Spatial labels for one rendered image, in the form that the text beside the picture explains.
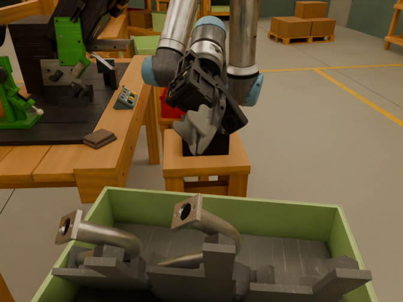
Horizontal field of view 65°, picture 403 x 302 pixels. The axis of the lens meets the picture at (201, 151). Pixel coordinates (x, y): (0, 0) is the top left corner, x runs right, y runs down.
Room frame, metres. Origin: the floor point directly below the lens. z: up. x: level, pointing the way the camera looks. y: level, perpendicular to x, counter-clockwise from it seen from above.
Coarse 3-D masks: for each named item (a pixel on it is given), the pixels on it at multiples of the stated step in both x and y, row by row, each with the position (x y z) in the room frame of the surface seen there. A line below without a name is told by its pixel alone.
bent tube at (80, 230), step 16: (64, 224) 0.34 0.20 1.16; (80, 224) 0.33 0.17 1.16; (96, 224) 0.34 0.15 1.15; (64, 240) 0.31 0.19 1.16; (80, 240) 0.32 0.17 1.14; (96, 240) 0.33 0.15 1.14; (112, 240) 0.34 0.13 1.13; (128, 240) 0.35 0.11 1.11; (80, 256) 0.45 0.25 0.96; (128, 256) 0.37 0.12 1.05
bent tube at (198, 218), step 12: (180, 204) 0.36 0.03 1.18; (192, 204) 0.34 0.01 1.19; (180, 216) 0.34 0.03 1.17; (192, 216) 0.32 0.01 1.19; (204, 216) 0.34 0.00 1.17; (216, 216) 0.35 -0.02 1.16; (180, 228) 0.32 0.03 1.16; (204, 228) 0.33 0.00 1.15; (216, 228) 0.34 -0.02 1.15; (228, 228) 0.35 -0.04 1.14; (240, 240) 0.35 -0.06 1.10; (192, 252) 0.41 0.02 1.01; (156, 264) 0.43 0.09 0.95; (168, 264) 0.42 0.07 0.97; (180, 264) 0.40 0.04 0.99; (192, 264) 0.39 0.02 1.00
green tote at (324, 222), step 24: (120, 192) 0.67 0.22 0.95; (144, 192) 0.66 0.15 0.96; (168, 192) 0.66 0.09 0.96; (96, 216) 0.59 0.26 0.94; (120, 216) 0.67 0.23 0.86; (144, 216) 0.66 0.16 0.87; (168, 216) 0.65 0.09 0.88; (240, 216) 0.63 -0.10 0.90; (264, 216) 0.62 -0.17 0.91; (288, 216) 0.61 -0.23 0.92; (312, 216) 0.61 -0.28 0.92; (336, 216) 0.59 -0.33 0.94; (72, 240) 0.49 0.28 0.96; (336, 240) 0.55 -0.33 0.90; (360, 264) 0.43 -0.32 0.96; (48, 288) 0.38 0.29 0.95; (72, 288) 0.44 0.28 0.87; (360, 288) 0.39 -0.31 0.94
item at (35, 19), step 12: (12, 24) 1.55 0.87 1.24; (24, 24) 1.55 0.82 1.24; (36, 24) 1.56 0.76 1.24; (12, 36) 1.55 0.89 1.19; (24, 36) 1.55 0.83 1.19; (36, 36) 1.55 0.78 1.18; (24, 48) 1.55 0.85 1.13; (36, 48) 1.55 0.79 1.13; (48, 48) 1.56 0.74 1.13; (24, 60) 1.55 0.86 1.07; (36, 60) 1.55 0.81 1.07; (24, 72) 1.55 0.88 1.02; (36, 72) 1.55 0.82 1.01; (36, 84) 1.55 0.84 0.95
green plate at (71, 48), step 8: (56, 24) 1.51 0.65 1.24; (64, 24) 1.51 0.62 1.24; (72, 24) 1.51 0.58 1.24; (80, 24) 1.52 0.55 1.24; (56, 32) 1.50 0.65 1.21; (64, 32) 1.50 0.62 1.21; (72, 32) 1.50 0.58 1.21; (80, 32) 1.50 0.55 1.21; (56, 40) 1.49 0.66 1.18; (64, 40) 1.49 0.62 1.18; (72, 40) 1.49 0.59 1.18; (80, 40) 1.50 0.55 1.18; (64, 48) 1.48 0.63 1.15; (72, 48) 1.48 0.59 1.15; (80, 48) 1.49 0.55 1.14; (64, 56) 1.47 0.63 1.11; (72, 56) 1.48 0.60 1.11; (80, 56) 1.48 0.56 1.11; (64, 64) 1.46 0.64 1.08; (72, 64) 1.47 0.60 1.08
